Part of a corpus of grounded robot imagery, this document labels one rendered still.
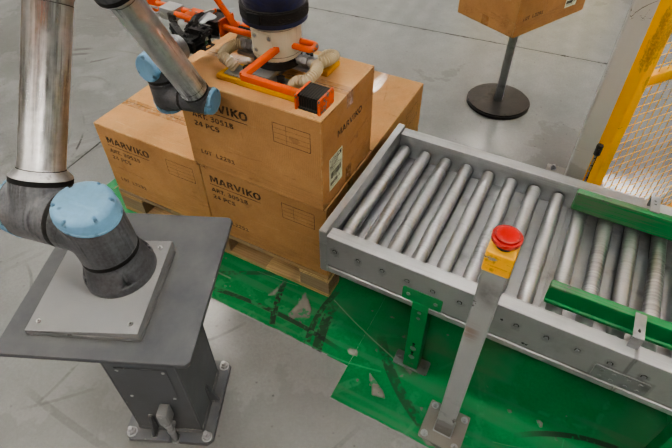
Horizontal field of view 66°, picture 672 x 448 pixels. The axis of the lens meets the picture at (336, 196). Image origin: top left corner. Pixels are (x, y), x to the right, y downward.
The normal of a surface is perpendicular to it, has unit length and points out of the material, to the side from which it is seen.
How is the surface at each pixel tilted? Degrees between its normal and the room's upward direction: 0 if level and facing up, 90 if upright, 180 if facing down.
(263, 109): 90
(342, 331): 0
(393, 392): 0
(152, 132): 0
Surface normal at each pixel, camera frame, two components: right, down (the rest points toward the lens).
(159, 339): 0.00, -0.72
